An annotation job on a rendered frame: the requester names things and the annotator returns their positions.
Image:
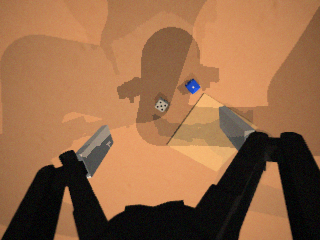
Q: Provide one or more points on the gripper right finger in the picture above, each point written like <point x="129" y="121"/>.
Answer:
<point x="224" y="206"/>

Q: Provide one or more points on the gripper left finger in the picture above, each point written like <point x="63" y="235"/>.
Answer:
<point x="37" y="215"/>

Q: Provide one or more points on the white die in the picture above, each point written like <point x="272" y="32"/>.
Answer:
<point x="161" y="104"/>

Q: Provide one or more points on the blue die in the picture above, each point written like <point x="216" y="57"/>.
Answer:
<point x="192" y="86"/>

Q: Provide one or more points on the tan square mat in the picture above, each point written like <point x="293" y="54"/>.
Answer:
<point x="200" y="136"/>

